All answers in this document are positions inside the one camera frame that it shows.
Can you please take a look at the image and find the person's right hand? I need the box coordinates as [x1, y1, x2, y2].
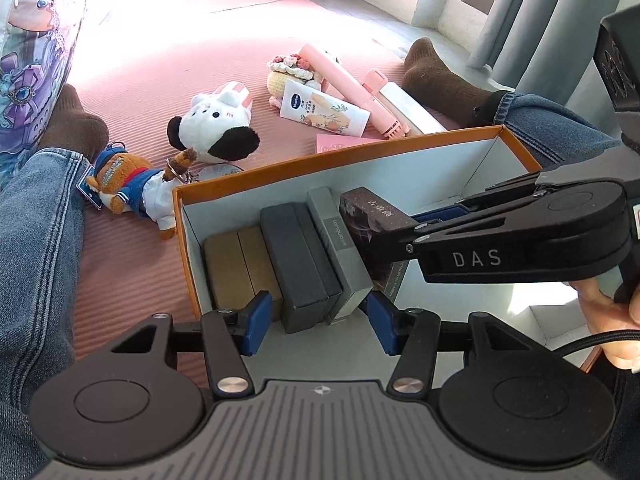
[570, 280, 640, 373]

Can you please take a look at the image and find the person's right leg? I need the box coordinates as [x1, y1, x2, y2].
[402, 36, 640, 181]

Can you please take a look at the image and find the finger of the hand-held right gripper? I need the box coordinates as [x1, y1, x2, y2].
[412, 174, 546, 226]
[369, 191, 551, 252]

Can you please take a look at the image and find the pink ribbed floor mat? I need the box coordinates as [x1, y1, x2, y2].
[70, 35, 451, 391]
[182, 0, 346, 15]

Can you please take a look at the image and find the dark grey box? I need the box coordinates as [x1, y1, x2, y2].
[260, 202, 343, 335]

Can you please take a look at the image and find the grey curtain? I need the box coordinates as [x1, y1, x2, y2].
[467, 0, 631, 106]

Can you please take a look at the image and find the brown bear sailor plush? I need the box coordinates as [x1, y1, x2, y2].
[82, 142, 198, 241]

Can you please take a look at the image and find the clear round disc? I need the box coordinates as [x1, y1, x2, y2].
[192, 160, 246, 183]

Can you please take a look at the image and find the pink selfie stick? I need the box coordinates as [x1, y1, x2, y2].
[297, 42, 413, 141]

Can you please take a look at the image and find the person's left leg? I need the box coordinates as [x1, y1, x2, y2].
[0, 84, 111, 471]

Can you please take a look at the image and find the pink box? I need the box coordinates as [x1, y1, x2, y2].
[315, 132, 383, 156]

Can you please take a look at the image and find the long white case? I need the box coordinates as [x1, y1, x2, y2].
[378, 82, 448, 136]

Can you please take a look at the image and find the blue white tag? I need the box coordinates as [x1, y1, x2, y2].
[76, 176, 103, 209]

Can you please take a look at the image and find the tan cardboard box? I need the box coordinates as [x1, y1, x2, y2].
[202, 227, 286, 323]

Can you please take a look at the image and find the black cable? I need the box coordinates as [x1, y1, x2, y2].
[542, 329, 640, 363]

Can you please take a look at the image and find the person's leg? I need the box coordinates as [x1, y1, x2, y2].
[402, 36, 640, 181]
[0, 84, 111, 471]

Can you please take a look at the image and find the orange cardboard box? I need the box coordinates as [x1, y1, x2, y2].
[172, 125, 607, 386]

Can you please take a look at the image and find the light grey box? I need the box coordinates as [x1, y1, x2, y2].
[306, 187, 374, 324]

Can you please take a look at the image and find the dark printed card box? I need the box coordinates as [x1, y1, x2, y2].
[339, 187, 421, 306]

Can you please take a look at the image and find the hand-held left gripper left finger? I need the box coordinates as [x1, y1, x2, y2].
[110, 291, 274, 403]

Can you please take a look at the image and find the printed cartoon pillow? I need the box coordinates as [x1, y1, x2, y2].
[0, 0, 96, 191]

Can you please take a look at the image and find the crochet bunny cake plush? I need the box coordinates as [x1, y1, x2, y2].
[266, 50, 343, 111]

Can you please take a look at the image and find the white lotion tube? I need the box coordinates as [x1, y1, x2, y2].
[278, 79, 372, 137]

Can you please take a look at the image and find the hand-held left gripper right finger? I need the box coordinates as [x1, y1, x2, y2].
[367, 292, 531, 402]

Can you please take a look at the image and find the white dog plush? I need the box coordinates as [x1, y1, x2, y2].
[166, 81, 262, 163]

